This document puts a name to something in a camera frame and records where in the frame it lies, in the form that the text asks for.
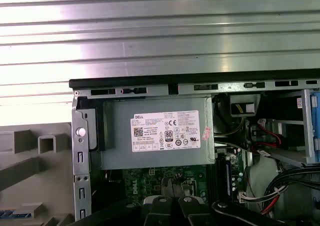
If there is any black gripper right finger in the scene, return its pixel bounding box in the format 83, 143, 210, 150
173, 173, 286, 226

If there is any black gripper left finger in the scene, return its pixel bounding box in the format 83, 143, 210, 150
86, 178, 176, 226

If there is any black RAM slot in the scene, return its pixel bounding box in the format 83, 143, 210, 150
214, 152, 221, 204
219, 152, 226, 204

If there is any dark RAM stick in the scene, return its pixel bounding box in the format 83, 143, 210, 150
225, 158, 232, 203

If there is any green motherboard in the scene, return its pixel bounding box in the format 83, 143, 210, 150
104, 145, 247, 212

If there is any white power supply label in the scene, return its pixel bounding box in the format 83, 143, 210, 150
129, 110, 202, 152

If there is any grey power supply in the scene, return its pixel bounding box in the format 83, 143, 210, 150
96, 95, 216, 171

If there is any pink sticker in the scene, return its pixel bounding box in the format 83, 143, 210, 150
201, 126, 214, 142

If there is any black PC case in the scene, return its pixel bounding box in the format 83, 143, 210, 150
68, 73, 320, 226

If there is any grey parts rack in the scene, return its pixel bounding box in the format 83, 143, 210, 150
0, 122, 76, 226

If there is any blue plastic drive carrier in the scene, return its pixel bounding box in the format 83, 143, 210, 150
308, 92, 320, 164

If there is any metal drive cage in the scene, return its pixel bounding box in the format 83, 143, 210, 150
272, 88, 320, 167

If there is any black cable bundle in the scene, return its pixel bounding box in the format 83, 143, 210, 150
237, 167, 320, 217

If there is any yellow wire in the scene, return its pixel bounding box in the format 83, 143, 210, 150
217, 103, 247, 137

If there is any red flat wire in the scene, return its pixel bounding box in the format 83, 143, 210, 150
252, 122, 288, 151

